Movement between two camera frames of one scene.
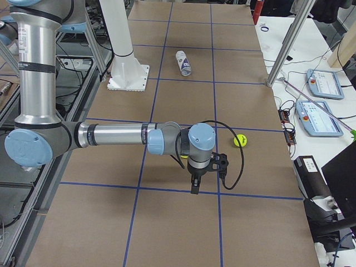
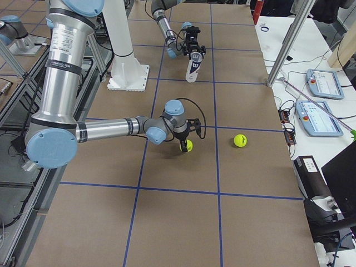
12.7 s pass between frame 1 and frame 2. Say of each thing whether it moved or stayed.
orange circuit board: stayed
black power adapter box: stayed
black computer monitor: stayed
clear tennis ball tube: moved
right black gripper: moved
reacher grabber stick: stayed
